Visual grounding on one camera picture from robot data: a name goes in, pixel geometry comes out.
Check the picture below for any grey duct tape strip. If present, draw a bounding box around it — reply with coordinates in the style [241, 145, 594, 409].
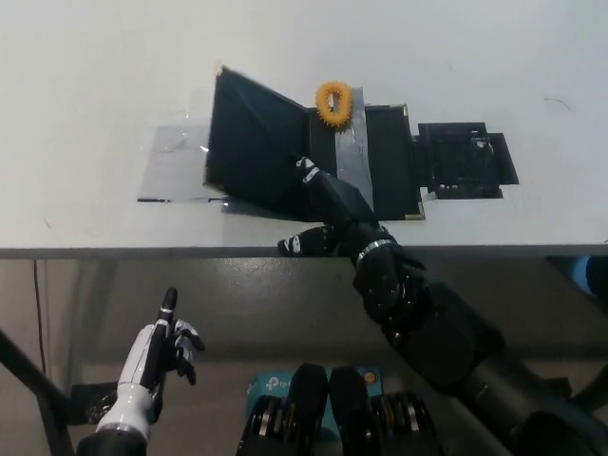
[331, 86, 377, 216]

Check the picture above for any orange spiky ring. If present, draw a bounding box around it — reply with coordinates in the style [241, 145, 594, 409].
[313, 81, 354, 129]

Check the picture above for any blue object under table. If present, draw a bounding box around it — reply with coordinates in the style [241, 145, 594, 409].
[568, 255, 596, 295]

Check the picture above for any thin dark hanging cable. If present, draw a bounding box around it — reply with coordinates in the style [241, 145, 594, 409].
[30, 259, 49, 372]

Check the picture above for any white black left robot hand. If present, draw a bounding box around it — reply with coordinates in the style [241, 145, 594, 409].
[116, 286, 206, 390]

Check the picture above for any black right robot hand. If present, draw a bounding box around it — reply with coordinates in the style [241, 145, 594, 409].
[276, 157, 399, 262]

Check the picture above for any clear plastic covered paper sheet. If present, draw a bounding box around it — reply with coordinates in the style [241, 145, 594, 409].
[136, 111, 235, 214]

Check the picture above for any black USC diary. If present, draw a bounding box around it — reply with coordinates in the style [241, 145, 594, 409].
[202, 63, 428, 225]

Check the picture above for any teal tp-link box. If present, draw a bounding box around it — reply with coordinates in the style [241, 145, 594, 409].
[244, 364, 385, 431]

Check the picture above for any black table leg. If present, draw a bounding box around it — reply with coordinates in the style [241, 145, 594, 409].
[0, 326, 78, 456]

